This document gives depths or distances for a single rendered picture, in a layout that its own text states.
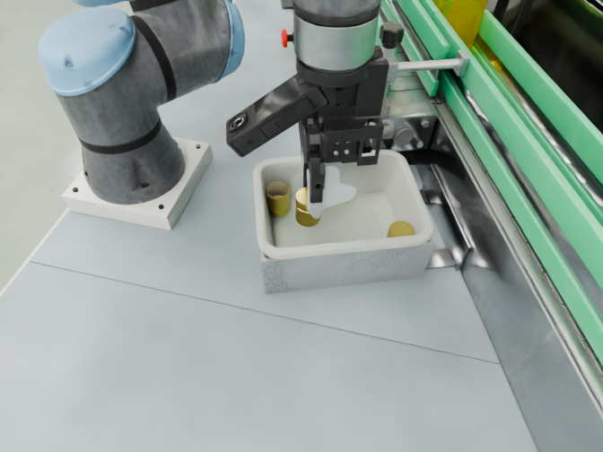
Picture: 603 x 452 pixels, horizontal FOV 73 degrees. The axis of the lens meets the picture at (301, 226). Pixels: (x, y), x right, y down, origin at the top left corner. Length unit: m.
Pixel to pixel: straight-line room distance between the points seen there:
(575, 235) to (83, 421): 0.54
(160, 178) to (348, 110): 0.32
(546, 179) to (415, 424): 0.29
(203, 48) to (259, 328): 0.38
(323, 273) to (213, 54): 0.34
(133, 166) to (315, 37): 0.35
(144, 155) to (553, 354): 0.55
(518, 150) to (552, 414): 0.27
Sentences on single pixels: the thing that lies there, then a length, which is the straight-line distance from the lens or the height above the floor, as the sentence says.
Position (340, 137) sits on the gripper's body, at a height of 0.97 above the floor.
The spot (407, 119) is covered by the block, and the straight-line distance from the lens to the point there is 0.63.
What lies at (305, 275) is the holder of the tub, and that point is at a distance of 0.53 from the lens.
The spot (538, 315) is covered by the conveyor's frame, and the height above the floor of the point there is 0.87.
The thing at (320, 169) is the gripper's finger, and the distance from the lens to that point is 0.44.
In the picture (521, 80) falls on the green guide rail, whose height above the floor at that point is 0.94.
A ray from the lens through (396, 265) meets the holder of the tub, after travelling 0.56.
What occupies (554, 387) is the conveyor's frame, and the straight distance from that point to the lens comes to 0.49.
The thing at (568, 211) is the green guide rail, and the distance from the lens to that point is 0.45.
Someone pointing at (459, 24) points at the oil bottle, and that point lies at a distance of 0.73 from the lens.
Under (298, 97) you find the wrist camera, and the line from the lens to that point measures 0.41.
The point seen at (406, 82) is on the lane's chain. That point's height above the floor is 0.88.
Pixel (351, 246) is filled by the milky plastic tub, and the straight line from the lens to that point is 0.50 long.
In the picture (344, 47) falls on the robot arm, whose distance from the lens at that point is 0.38.
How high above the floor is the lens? 1.24
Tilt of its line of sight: 51 degrees down
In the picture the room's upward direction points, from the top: straight up
